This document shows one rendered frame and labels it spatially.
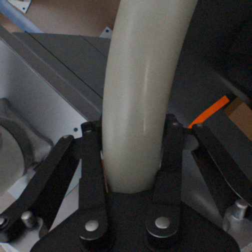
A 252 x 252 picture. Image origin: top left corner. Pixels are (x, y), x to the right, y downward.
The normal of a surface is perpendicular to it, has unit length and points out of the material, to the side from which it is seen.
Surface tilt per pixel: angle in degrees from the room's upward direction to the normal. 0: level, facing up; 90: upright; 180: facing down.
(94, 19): 0
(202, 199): 0
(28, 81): 3
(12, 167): 93
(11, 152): 99
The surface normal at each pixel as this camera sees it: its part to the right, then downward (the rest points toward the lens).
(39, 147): 0.02, 0.29
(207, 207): -0.24, 0.37
